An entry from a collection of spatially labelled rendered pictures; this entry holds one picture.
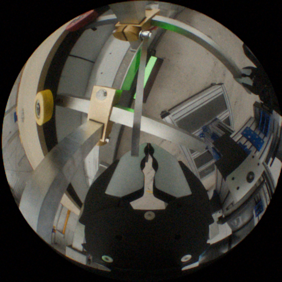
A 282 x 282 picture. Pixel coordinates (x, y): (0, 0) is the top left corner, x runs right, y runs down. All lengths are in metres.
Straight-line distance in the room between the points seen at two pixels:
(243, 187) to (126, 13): 0.40
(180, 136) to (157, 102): 0.83
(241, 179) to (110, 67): 0.58
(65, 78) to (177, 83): 0.97
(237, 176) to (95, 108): 0.37
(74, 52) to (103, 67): 0.17
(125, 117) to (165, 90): 0.86
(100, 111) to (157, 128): 0.12
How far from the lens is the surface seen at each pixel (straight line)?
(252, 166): 0.32
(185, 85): 1.09
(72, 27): 0.28
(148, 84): 0.30
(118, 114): 0.19
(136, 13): 0.17
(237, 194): 0.27
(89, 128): 0.17
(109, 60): 0.44
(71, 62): 0.37
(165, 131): 0.20
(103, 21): 0.28
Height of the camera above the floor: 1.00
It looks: 60 degrees down
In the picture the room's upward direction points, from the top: 175 degrees counter-clockwise
